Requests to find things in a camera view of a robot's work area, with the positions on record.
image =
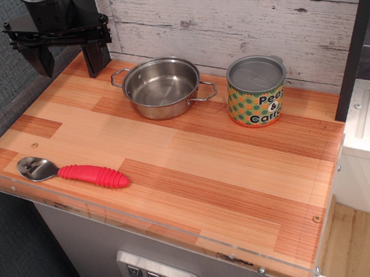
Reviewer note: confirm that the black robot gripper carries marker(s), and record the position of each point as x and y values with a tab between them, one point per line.
58	23

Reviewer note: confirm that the stainless steel pot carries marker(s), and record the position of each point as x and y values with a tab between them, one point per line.
163	88

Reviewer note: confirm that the peas and carrots can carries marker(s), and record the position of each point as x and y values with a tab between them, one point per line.
255	90

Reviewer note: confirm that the clear acrylic edge guard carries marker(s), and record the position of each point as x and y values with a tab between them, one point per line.
259	201

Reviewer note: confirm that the grey toy fridge cabinet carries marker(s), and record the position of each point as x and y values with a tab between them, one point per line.
99	250

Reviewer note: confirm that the red handled metal spoon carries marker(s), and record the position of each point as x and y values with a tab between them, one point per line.
38	169

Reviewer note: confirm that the dark right upright post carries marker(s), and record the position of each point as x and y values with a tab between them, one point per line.
351	67

